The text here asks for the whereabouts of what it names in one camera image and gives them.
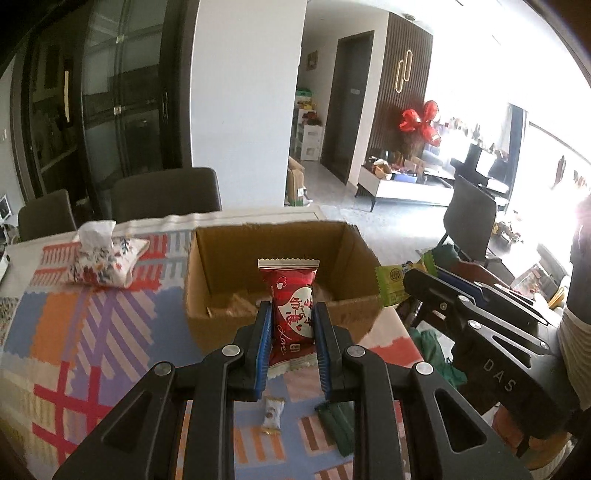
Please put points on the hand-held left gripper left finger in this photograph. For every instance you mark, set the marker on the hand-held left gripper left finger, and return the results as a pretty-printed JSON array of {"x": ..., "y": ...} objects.
[{"x": 264, "y": 350}]

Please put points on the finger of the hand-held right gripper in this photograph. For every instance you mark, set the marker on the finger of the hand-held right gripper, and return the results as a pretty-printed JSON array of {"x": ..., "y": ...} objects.
[
  {"x": 455, "y": 281},
  {"x": 429, "y": 293}
]

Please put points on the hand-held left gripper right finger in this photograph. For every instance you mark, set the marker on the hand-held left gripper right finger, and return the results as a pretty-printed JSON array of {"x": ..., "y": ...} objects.
[{"x": 322, "y": 350}]

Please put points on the light green snack packet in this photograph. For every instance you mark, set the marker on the light green snack packet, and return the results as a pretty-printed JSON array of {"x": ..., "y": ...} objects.
[{"x": 390, "y": 286}]

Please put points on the beige snack packet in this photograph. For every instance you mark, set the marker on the beige snack packet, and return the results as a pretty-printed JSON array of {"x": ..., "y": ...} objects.
[{"x": 240, "y": 304}]

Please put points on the red snack packet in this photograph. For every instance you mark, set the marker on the red snack packet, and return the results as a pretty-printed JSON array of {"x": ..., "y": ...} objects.
[{"x": 293, "y": 300}]

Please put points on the brown cardboard box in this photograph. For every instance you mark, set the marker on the brown cardboard box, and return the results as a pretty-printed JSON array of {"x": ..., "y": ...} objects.
[{"x": 207, "y": 332}]

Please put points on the dark green cloth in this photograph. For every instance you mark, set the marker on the dark green cloth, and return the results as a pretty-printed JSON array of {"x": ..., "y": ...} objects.
[{"x": 443, "y": 254}]

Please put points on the small white brown candy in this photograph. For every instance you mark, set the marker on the small white brown candy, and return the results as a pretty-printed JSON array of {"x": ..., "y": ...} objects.
[{"x": 271, "y": 415}]

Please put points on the grey dining chair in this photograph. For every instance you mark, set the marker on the grey dining chair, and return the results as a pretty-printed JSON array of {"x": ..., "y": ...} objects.
[
  {"x": 468, "y": 217},
  {"x": 46, "y": 217},
  {"x": 166, "y": 194}
]

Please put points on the red garment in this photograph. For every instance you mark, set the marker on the red garment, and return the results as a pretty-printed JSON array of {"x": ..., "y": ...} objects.
[{"x": 535, "y": 450}]

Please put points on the dark green snack packet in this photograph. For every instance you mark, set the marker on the dark green snack packet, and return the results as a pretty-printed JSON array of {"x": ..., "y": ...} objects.
[{"x": 339, "y": 429}]

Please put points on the white low cabinet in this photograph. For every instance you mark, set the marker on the white low cabinet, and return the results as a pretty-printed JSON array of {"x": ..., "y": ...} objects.
[{"x": 401, "y": 190}]

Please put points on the tan basket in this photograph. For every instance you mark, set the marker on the tan basket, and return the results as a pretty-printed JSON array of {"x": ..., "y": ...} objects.
[{"x": 383, "y": 170}]

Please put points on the red foil balloons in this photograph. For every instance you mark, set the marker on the red foil balloons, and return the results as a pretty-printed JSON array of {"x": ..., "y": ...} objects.
[{"x": 411, "y": 122}]

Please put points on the small open floor carton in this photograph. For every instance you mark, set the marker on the small open floor carton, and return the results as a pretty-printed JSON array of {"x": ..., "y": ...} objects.
[{"x": 298, "y": 184}]

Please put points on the floral tissue pouch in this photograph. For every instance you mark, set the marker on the floral tissue pouch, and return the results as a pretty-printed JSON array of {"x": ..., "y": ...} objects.
[{"x": 101, "y": 263}]

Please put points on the white shelf unit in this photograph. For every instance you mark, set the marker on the white shelf unit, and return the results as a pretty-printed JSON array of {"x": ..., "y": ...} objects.
[{"x": 311, "y": 143}]

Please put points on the dark room door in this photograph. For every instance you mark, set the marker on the dark room door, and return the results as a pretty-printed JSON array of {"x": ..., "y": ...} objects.
[{"x": 344, "y": 115}]

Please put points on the dark sliding glass door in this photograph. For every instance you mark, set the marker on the dark sliding glass door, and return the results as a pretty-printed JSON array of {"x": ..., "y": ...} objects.
[{"x": 124, "y": 115}]

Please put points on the gold wall ornament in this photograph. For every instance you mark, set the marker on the gold wall ornament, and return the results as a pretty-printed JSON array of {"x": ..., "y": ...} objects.
[{"x": 395, "y": 78}]

